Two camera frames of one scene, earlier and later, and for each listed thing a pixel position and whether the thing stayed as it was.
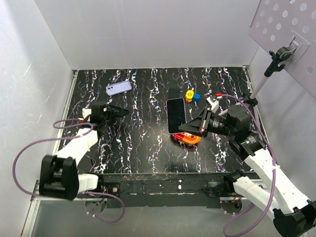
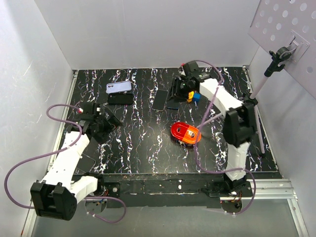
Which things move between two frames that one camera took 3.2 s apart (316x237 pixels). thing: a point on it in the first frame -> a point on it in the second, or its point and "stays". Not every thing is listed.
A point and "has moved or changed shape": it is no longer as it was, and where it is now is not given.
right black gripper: x=200 y=123 -> x=176 y=92
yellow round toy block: x=189 y=96 stays
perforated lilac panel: x=278 y=23 stays
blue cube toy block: x=196 y=97 stays
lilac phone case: x=118 y=88 stays
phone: x=176 y=114 has moved or changed shape
